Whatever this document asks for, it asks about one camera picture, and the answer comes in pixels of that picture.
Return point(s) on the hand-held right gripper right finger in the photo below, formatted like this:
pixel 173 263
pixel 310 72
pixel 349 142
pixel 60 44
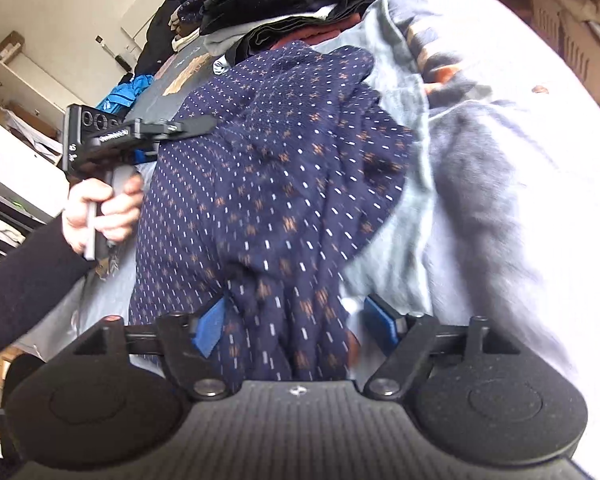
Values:
pixel 382 320

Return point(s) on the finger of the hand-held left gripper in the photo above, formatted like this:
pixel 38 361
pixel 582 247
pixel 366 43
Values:
pixel 195 126

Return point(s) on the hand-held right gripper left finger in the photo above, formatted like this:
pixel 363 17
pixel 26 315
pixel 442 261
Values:
pixel 210 330

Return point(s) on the navy dotted sweater orange lining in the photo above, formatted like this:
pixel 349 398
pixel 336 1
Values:
pixel 280 185

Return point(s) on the person's left hand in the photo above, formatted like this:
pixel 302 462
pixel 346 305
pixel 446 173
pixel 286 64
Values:
pixel 122 210

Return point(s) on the blue jacket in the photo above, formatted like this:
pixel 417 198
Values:
pixel 125 92

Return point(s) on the white wardrobe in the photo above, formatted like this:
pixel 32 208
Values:
pixel 25 90

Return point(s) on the black hairbrush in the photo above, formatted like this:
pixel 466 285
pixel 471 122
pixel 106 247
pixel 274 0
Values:
pixel 122 60

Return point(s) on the black coat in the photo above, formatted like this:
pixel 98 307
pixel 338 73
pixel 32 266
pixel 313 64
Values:
pixel 155 45

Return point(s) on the white headboard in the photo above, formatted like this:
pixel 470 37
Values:
pixel 145 15

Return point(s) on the small cardboard box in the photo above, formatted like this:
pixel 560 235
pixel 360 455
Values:
pixel 5 47

